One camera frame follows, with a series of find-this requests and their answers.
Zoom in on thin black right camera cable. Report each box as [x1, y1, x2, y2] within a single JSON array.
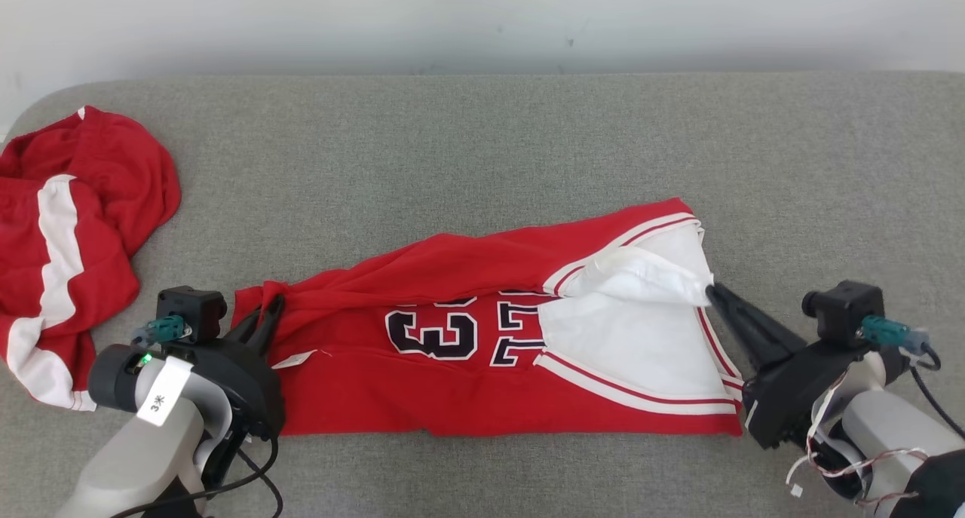
[[908, 343, 965, 440]]

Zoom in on white paper label tag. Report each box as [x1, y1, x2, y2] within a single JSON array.
[[136, 356, 193, 427]]

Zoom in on teal right camera connector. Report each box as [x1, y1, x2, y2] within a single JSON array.
[[859, 314, 924, 354]]

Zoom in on teal left camera connector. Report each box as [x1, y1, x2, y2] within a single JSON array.
[[132, 316, 191, 347]]

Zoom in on black sleeved left arm cable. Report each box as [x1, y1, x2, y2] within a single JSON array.
[[113, 428, 284, 518]]

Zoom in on red basketball jersey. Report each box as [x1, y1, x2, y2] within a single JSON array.
[[230, 197, 747, 437]]

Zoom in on red shorts with white stripe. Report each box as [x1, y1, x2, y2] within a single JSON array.
[[0, 105, 182, 412]]

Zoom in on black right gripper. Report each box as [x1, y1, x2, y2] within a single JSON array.
[[706, 284, 879, 449]]

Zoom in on grey fabric sofa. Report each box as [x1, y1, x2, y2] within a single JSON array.
[[0, 72, 965, 518]]

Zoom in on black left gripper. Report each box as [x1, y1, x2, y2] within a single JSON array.
[[175, 294, 286, 440]]

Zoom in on teal camera connector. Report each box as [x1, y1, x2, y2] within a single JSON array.
[[859, 314, 924, 354], [132, 316, 191, 347]]

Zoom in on red white thin wires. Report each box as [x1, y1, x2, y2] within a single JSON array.
[[784, 382, 928, 504]]

